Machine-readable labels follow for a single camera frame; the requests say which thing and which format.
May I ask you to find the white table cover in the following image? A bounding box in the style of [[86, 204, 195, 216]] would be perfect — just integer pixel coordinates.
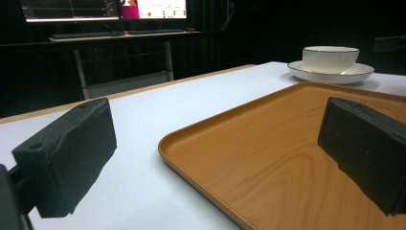
[[0, 60, 406, 230]]

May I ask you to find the bright computer monitor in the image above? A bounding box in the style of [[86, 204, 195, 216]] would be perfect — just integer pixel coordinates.
[[120, 0, 188, 21]]

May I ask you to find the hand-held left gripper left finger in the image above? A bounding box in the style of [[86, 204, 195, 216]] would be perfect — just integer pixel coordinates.
[[11, 97, 118, 219]]

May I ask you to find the metal-legged desk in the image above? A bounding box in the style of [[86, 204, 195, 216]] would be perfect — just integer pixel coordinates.
[[48, 30, 203, 101]]

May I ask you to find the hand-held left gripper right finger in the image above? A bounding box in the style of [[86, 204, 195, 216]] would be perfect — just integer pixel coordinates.
[[317, 97, 406, 217]]

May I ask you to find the black keyboard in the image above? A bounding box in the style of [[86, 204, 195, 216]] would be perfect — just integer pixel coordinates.
[[51, 31, 126, 40], [127, 28, 186, 35]]

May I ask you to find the dark computer monitor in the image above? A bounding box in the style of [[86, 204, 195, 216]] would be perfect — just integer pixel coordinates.
[[19, 0, 121, 24]]

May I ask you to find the white ribbed bowl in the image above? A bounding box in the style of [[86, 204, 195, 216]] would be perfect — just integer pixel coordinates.
[[302, 45, 361, 75]]

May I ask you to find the white ribbed plate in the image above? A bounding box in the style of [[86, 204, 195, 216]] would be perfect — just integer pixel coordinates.
[[286, 59, 375, 85]]

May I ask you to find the brown wooden tray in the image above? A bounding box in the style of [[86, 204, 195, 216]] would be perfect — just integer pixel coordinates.
[[157, 80, 406, 230]]

